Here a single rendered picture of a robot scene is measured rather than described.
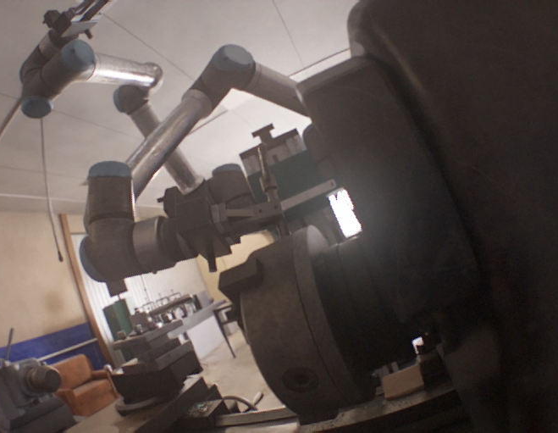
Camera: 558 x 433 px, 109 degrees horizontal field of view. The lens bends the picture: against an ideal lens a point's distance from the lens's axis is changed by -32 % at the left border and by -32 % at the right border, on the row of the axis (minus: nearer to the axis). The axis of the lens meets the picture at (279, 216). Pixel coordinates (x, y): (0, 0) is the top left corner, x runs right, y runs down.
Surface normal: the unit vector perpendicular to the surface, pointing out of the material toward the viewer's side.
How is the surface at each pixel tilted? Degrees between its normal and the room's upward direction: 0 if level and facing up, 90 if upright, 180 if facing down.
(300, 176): 90
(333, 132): 90
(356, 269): 49
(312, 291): 61
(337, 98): 90
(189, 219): 72
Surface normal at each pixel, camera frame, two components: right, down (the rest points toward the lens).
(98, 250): -0.06, -0.29
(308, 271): -0.46, -0.58
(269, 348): -0.34, -0.17
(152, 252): 0.07, 0.21
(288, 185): -0.15, -0.07
